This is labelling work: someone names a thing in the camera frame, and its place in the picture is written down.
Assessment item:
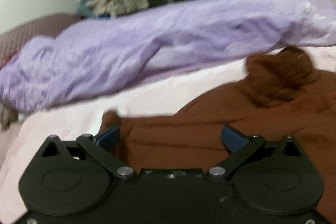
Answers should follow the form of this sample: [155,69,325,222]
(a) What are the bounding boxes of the purple duvet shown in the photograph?
[0,0,336,112]

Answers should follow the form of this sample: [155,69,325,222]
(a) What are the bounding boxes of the bed with pink sheet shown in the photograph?
[0,44,336,188]

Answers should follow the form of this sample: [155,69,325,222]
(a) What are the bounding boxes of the brown quilted headboard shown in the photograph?
[0,12,82,65]

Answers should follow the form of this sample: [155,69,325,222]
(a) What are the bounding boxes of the brown coat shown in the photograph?
[101,46,336,180]

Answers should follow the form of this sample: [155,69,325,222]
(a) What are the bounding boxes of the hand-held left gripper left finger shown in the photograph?
[39,126,137,180]

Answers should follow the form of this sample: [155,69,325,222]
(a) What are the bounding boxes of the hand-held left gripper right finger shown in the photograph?
[206,124,303,181]

